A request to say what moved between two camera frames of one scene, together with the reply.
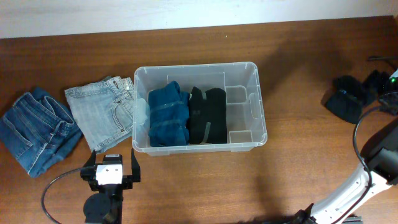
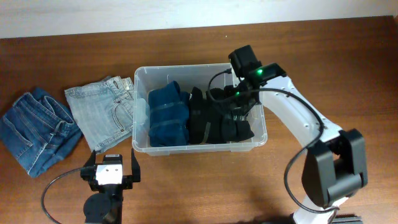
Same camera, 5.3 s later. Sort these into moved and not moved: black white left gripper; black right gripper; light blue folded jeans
Moved: black right gripper
Not moved: black white left gripper; light blue folded jeans
